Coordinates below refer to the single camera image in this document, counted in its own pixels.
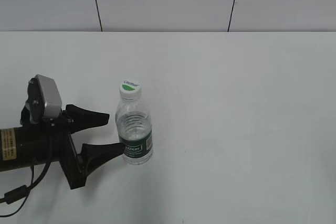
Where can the clear cestbon water bottle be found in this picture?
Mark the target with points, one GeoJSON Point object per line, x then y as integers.
{"type": "Point", "coordinates": [134, 126]}

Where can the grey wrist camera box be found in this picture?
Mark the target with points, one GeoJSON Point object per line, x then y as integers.
{"type": "Point", "coordinates": [43, 101]}

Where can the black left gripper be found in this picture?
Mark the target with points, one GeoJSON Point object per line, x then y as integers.
{"type": "Point", "coordinates": [76, 167]}

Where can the white green bottle cap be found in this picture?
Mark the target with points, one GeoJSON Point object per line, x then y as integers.
{"type": "Point", "coordinates": [130, 89]}

